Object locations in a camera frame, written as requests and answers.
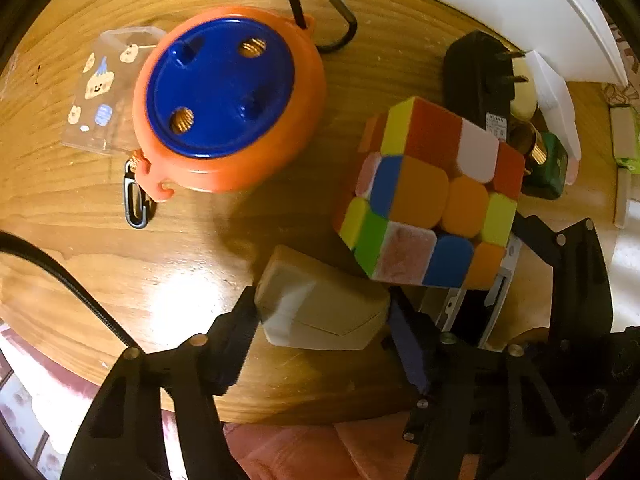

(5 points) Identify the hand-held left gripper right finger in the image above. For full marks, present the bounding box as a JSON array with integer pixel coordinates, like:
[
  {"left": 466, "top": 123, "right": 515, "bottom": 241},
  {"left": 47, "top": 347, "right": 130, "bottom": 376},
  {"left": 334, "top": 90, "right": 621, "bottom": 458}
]
[{"left": 387, "top": 300, "right": 588, "bottom": 480}]

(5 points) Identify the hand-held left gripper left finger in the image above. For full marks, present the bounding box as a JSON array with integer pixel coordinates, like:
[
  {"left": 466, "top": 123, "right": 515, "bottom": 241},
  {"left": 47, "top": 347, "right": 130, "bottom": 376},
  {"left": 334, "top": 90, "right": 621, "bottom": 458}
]
[{"left": 60, "top": 285, "right": 263, "bottom": 480}]

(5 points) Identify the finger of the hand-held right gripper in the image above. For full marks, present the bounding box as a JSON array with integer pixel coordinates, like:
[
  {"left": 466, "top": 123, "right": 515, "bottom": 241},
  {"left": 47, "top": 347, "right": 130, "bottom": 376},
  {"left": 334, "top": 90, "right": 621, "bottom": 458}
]
[{"left": 512, "top": 215, "right": 612, "bottom": 341}]

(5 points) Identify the off-white rounded box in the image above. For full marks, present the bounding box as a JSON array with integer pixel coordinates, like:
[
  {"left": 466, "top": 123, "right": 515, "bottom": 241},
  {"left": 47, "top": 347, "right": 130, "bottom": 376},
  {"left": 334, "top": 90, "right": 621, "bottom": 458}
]
[{"left": 254, "top": 245, "right": 392, "bottom": 352}]

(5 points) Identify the green glossy case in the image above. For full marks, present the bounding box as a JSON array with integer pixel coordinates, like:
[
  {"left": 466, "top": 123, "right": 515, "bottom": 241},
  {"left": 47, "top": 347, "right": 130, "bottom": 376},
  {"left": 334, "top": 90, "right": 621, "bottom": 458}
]
[{"left": 520, "top": 130, "right": 571, "bottom": 201}]

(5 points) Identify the multicoloured puzzle cube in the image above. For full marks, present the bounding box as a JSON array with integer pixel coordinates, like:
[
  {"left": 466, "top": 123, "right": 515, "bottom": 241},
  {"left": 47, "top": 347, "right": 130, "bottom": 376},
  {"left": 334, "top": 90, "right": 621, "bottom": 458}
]
[{"left": 334, "top": 96, "right": 526, "bottom": 291}]

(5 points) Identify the white plastic container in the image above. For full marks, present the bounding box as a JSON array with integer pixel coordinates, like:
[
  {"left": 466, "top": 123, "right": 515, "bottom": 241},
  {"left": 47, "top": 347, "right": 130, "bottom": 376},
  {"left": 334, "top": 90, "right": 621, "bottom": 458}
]
[{"left": 320, "top": 0, "right": 631, "bottom": 87}]

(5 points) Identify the green and white packet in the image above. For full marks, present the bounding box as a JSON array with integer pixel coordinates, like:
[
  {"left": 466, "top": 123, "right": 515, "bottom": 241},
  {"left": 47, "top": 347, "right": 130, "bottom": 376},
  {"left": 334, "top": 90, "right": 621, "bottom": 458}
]
[{"left": 609, "top": 105, "right": 640, "bottom": 173}]

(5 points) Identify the gold metal cylinder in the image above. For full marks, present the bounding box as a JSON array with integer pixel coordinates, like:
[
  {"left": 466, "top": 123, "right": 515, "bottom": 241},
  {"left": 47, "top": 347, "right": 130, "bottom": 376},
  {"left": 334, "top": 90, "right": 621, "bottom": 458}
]
[{"left": 507, "top": 122, "right": 551, "bottom": 166}]

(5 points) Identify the white curved plastic piece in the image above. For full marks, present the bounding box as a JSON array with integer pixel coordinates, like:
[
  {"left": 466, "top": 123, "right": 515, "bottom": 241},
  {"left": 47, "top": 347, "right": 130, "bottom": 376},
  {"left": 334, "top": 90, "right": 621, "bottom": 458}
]
[{"left": 522, "top": 50, "right": 583, "bottom": 181}]

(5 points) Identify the silver clip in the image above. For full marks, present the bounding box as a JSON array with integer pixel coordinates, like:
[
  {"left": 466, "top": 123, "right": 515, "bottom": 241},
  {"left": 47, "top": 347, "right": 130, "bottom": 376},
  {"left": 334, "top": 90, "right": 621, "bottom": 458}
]
[{"left": 122, "top": 157, "right": 153, "bottom": 230}]

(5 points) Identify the cream round tin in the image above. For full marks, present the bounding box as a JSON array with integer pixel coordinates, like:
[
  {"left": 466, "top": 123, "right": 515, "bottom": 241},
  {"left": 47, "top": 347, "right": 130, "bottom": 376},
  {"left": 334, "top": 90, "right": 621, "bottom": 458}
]
[{"left": 509, "top": 55, "right": 540, "bottom": 118}]

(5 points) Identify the pink printed blanket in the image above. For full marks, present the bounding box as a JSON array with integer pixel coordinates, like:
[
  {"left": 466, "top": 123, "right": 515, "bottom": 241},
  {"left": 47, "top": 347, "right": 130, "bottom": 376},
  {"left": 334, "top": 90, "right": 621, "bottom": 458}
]
[{"left": 0, "top": 320, "right": 101, "bottom": 480}]

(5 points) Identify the black power adapter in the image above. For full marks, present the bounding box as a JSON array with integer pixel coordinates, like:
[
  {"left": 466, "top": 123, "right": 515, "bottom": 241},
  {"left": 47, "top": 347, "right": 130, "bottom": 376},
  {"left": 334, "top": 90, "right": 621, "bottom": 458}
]
[{"left": 442, "top": 30, "right": 531, "bottom": 136}]

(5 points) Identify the orange and blue round reel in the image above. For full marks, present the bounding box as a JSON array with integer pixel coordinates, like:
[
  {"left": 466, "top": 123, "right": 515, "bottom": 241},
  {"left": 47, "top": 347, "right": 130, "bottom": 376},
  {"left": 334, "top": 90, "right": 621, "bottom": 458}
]
[{"left": 131, "top": 6, "right": 328, "bottom": 203}]

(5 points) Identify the clear card sleeve with stickers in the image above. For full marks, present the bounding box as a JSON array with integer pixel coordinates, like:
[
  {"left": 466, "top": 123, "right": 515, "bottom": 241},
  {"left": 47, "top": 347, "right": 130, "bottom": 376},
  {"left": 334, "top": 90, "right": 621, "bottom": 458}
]
[{"left": 61, "top": 25, "right": 168, "bottom": 153}]

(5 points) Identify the black carabiner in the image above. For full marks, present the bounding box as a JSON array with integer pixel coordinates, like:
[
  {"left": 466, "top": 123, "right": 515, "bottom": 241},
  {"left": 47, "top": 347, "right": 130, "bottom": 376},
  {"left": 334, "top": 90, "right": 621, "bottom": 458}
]
[{"left": 276, "top": 0, "right": 358, "bottom": 54}]

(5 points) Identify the black braided cable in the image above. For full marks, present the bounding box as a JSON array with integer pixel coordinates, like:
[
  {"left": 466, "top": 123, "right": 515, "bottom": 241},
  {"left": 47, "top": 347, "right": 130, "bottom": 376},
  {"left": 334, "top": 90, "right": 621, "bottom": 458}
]
[{"left": 0, "top": 231, "right": 143, "bottom": 351}]

